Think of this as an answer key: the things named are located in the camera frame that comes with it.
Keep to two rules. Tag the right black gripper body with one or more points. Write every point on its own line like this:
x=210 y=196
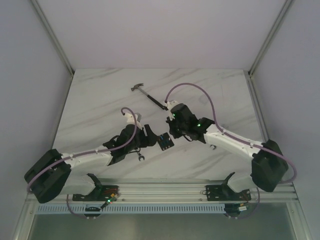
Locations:
x=177 y=130

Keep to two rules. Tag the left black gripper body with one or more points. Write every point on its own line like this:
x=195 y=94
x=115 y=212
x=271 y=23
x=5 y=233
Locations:
x=150 y=136

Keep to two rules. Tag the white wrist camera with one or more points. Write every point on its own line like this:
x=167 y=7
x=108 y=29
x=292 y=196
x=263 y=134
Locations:
x=133 y=118
x=171 y=104

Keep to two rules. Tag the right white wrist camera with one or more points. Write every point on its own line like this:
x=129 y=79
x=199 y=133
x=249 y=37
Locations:
x=171 y=104

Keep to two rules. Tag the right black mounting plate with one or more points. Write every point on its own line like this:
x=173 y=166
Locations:
x=219 y=193

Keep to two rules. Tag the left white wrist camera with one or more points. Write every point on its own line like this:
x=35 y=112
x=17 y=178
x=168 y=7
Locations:
x=133 y=118

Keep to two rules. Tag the silver wrench centre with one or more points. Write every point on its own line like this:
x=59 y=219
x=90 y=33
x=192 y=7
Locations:
x=141 y=157

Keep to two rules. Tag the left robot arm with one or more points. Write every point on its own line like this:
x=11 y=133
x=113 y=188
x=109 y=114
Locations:
x=57 y=174

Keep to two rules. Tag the grey slotted cable duct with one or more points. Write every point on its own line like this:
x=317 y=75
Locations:
x=132 y=208

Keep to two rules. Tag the right aluminium frame post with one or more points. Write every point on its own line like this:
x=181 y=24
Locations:
x=271 y=36

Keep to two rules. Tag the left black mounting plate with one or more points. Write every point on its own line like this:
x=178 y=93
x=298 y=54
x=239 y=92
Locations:
x=110 y=192

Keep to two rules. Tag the aluminium rail base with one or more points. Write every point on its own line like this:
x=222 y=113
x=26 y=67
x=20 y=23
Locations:
x=171 y=191

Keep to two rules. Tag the black mounting plate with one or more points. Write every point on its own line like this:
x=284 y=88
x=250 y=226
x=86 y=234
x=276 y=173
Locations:
x=110 y=192
x=219 y=193

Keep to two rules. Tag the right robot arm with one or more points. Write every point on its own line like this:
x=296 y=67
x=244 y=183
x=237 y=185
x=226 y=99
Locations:
x=267 y=167

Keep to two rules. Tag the claw hammer black handle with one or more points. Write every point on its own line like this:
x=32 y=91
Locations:
x=138 y=87

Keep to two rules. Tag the black fuse box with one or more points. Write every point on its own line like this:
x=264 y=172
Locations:
x=165 y=142

